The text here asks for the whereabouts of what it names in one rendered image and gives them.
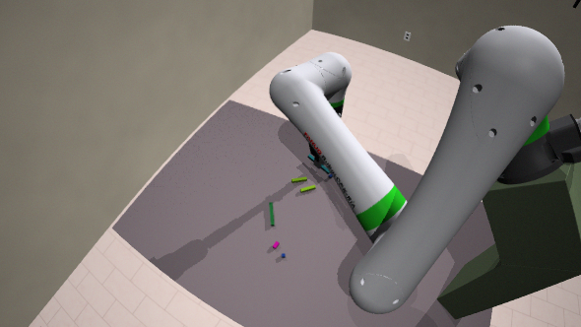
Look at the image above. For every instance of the turquoise rod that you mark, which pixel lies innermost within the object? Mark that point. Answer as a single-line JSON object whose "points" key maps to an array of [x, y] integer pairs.
{"points": [[322, 166]]}

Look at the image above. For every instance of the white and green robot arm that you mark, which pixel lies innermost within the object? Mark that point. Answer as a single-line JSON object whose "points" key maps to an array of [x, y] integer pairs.
{"points": [[513, 78]]}

